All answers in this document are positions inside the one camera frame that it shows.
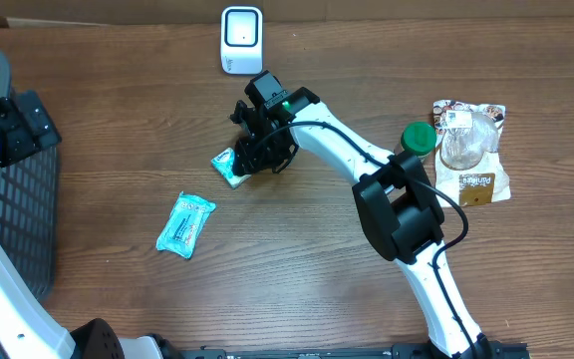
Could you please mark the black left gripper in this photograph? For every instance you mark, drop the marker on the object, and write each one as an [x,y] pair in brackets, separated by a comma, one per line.
[10,117]

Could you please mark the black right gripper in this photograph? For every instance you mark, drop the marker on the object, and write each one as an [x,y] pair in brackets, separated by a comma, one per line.
[257,162]

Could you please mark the small teal tissue pack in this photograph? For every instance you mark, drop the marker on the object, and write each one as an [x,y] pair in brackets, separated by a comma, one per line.
[223,163]

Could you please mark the large teal wipes pack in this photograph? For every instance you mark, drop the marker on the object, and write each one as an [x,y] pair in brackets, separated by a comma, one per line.
[184,226]

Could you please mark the green lid white jar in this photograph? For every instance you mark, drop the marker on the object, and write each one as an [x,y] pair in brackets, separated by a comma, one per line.
[417,138]

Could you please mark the beige paper bag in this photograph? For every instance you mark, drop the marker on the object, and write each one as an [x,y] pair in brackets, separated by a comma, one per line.
[467,162]

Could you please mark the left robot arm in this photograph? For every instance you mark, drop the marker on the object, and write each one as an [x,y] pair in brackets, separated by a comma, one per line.
[26,329]

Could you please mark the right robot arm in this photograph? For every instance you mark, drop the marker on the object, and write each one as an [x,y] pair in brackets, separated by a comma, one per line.
[397,206]

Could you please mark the white barcode scanner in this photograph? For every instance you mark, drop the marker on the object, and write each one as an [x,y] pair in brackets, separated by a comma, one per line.
[241,41]

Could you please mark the grey plastic mesh basket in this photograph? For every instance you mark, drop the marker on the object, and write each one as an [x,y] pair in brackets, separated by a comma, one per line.
[28,209]

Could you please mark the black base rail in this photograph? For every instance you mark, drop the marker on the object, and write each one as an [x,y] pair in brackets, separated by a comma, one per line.
[494,350]

